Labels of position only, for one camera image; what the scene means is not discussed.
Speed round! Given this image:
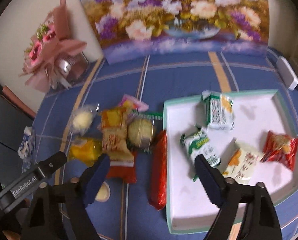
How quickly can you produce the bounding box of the yellow cake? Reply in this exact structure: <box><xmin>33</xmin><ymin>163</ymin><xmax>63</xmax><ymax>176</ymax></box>
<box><xmin>67</xmin><ymin>137</ymin><xmax>102</xmax><ymax>167</ymax></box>

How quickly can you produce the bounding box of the long red snack packet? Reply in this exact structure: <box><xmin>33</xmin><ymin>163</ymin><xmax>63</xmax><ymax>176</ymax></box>
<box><xmin>148</xmin><ymin>130</ymin><xmax>167</xmax><ymax>210</ymax></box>

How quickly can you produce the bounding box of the pink flower bouquet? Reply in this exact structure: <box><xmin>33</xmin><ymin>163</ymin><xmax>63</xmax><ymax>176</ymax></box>
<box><xmin>20</xmin><ymin>0</ymin><xmax>88</xmax><ymax>93</ymax></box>

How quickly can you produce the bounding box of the floral canvas painting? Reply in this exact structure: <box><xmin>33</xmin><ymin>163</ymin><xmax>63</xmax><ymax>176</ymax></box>
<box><xmin>80</xmin><ymin>0</ymin><xmax>269</xmax><ymax>64</ymax></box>

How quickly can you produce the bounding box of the white teal-rimmed tray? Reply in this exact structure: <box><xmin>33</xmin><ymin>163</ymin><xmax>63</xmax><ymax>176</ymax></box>
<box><xmin>163</xmin><ymin>89</ymin><xmax>298</xmax><ymax>235</ymax></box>

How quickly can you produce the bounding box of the beige orange snack packet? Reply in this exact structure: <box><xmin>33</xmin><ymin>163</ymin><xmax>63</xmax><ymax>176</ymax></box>
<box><xmin>100</xmin><ymin>107</ymin><xmax>134</xmax><ymax>167</ymax></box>

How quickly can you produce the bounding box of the cream jelly cup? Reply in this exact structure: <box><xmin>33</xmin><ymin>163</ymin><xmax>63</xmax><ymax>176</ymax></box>
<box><xmin>95</xmin><ymin>181</ymin><xmax>111</xmax><ymax>203</ymax></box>

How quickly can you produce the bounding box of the crumpled blue white wrapper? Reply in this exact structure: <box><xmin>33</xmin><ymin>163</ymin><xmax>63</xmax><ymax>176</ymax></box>
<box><xmin>17</xmin><ymin>126</ymin><xmax>36</xmax><ymax>173</ymax></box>

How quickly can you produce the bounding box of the blue plaid tablecloth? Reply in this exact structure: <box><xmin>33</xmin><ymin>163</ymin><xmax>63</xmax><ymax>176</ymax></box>
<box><xmin>20</xmin><ymin>48</ymin><xmax>298</xmax><ymax>239</ymax></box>

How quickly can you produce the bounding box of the clear-wrapped white round pastry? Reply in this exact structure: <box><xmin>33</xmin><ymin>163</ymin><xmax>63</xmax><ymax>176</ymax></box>
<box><xmin>69</xmin><ymin>103</ymin><xmax>100</xmax><ymax>135</ymax></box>

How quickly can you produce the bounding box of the dark green snack packet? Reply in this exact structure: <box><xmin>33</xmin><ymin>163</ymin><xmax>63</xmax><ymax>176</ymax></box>
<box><xmin>180</xmin><ymin>127</ymin><xmax>222</xmax><ymax>183</ymax></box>

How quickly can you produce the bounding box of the white packet with orange print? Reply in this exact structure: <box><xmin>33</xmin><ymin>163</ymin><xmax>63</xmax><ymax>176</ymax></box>
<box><xmin>222</xmin><ymin>140</ymin><xmax>264</xmax><ymax>185</ymax></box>

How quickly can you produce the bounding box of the red rectangular snack bar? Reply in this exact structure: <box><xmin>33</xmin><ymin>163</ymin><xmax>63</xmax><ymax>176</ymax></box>
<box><xmin>106</xmin><ymin>152</ymin><xmax>137</xmax><ymax>184</ymax></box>

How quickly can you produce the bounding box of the red snack packet with picture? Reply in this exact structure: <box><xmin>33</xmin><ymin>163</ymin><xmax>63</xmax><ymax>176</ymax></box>
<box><xmin>261</xmin><ymin>131</ymin><xmax>298</xmax><ymax>171</ymax></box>

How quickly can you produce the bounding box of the green white cracker packet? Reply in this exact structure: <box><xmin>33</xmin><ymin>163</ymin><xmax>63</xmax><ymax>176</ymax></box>
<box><xmin>201</xmin><ymin>90</ymin><xmax>235</xmax><ymax>131</ymax></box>

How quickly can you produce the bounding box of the green-edged clear round cookie pack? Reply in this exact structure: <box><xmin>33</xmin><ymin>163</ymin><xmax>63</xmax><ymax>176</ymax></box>
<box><xmin>127</xmin><ymin>110</ymin><xmax>163</xmax><ymax>153</ymax></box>

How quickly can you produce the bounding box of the white rectangular device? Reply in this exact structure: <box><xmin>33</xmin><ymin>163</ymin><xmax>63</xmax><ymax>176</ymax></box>
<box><xmin>276</xmin><ymin>56</ymin><xmax>298</xmax><ymax>90</ymax></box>

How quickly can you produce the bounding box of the pink snack packet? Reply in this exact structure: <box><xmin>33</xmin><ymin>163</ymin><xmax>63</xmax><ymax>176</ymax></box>
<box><xmin>118</xmin><ymin>94</ymin><xmax>149</xmax><ymax>112</ymax></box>

